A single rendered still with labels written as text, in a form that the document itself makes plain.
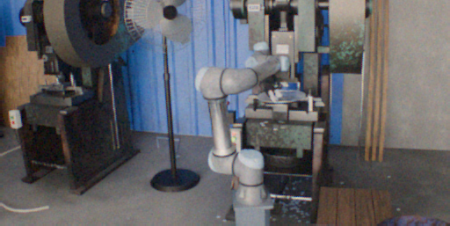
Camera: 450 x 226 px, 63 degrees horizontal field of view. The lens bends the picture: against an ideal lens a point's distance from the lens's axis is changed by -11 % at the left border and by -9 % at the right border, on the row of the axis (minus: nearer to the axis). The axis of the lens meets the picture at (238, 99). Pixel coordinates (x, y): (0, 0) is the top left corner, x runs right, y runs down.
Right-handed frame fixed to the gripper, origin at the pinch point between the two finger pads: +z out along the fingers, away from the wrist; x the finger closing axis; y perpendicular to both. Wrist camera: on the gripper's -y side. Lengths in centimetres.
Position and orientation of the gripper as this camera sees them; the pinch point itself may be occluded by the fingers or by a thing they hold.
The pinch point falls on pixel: (274, 100)
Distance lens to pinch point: 232.6
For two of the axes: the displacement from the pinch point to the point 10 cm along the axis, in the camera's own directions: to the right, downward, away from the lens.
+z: 3.0, 8.6, 4.1
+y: 5.3, 2.1, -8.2
